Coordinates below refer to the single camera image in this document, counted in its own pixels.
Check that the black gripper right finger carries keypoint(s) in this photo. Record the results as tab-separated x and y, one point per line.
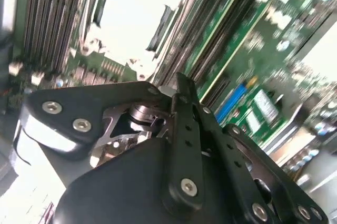
237	161

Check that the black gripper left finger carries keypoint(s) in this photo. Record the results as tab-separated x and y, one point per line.
68	108

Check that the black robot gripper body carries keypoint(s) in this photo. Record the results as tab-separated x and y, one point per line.
118	195

